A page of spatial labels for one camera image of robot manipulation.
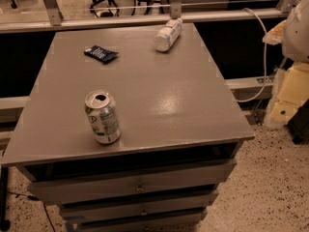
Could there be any black floor cable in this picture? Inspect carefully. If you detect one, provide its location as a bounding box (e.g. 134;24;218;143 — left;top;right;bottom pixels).
6;190;57;232

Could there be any metal railing frame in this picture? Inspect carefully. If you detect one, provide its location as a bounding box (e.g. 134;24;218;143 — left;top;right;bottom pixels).
0;0;300;34

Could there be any blue rxbar blueberry wrapper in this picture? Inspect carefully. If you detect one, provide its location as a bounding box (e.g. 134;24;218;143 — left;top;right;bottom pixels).
84;45;118;64

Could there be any grey drawer cabinet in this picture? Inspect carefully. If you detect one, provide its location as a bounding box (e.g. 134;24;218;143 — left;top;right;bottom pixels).
2;24;254;232

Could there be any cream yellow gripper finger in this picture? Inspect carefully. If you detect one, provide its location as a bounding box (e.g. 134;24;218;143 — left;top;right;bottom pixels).
264;62;309;129

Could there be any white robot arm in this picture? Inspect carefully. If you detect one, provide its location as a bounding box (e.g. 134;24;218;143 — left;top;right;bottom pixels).
263;0;309;129

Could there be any white plastic bottle lying down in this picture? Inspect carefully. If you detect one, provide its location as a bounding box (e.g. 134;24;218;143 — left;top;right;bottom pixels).
154;18;183;52

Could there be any white cable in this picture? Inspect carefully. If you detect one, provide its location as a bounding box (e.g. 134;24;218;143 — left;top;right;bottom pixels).
236;7;274;103

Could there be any opened green white soda can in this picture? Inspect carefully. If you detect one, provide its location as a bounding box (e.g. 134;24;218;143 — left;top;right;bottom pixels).
85;90;121;144

